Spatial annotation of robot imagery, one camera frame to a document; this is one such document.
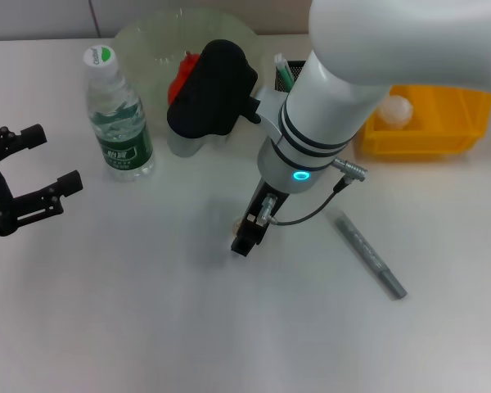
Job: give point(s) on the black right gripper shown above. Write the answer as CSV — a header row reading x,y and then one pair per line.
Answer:
x,y
255,204

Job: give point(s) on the clear water bottle green label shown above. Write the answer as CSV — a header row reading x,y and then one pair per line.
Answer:
x,y
122,151

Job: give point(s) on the red-orange toy orange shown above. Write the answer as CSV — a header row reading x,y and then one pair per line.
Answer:
x,y
180,82

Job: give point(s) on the mint green utility knife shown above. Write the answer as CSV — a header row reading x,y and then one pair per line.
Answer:
x,y
284,73

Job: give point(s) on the white paper ball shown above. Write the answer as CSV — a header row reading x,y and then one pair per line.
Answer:
x,y
395,112

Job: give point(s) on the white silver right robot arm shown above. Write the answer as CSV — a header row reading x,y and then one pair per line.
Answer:
x,y
331,102

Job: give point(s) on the grey marker pen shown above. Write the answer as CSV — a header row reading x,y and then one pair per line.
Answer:
x,y
364,245

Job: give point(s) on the green glass fruit plate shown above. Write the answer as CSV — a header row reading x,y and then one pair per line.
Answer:
x,y
147,49

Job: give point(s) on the black mesh pen holder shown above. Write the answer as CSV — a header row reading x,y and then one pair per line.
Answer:
x,y
299,69

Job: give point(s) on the yellow plastic bin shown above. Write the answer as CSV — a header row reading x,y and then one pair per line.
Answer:
x,y
433,139

